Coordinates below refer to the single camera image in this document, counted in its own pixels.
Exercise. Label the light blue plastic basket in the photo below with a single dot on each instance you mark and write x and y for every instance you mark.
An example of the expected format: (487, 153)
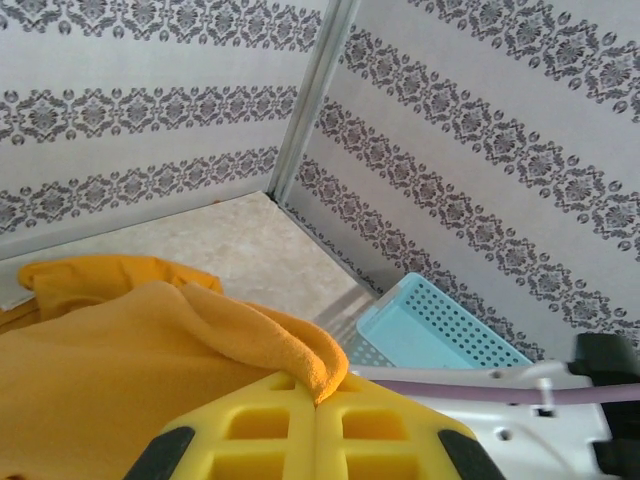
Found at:
(400, 335)

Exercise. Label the orange t-shirt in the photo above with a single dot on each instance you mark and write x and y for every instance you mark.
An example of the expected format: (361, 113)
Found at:
(100, 380)

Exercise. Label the aluminium side rail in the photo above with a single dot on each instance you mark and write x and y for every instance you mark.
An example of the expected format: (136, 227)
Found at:
(330, 245)

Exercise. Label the aluminium corner post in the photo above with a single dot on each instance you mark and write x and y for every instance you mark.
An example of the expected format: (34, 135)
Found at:
(310, 100)

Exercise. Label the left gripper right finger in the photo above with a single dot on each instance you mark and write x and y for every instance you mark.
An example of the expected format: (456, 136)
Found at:
(330, 450)

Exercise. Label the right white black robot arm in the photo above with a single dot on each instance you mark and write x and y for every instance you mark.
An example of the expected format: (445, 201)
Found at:
(525, 440)

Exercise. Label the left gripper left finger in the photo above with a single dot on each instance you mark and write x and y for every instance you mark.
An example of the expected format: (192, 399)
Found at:
(305, 450)

